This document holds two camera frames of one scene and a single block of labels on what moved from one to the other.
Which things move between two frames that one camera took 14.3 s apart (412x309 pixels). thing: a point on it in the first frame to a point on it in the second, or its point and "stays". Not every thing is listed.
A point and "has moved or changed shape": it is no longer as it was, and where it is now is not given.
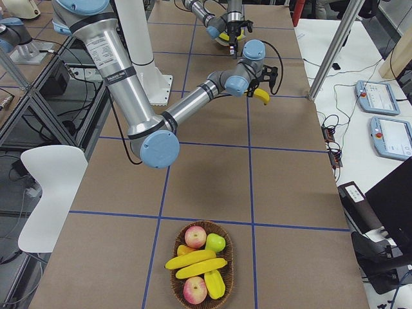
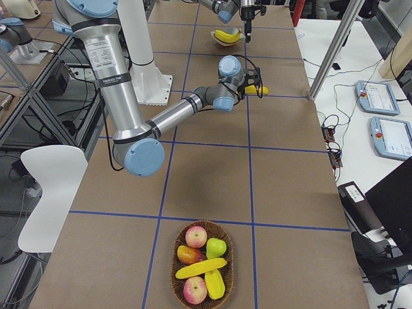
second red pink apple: [195, 290] stays
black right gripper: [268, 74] to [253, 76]
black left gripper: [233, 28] to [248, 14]
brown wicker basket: [177, 284] stays
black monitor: [391, 199] stays
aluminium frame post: [354, 9] stays
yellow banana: [193, 257] has moved or changed shape
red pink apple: [195, 237] stays
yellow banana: [224, 36] stays
